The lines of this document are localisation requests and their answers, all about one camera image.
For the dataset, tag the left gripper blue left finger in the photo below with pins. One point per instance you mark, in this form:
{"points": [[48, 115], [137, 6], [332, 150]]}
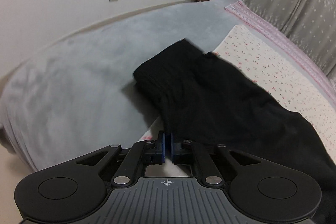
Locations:
{"points": [[134, 161]]}

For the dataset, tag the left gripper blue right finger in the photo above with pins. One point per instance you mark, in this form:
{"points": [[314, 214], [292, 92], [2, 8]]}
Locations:
{"points": [[196, 156]]}

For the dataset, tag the black pants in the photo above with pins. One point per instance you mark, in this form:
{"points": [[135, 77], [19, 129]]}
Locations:
{"points": [[208, 100]]}

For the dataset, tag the cherry print white blanket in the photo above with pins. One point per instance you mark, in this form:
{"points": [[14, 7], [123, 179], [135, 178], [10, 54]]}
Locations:
{"points": [[278, 74]]}

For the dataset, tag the pink striped patterned cloth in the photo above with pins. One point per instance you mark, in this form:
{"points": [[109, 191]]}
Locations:
{"points": [[241, 11]]}

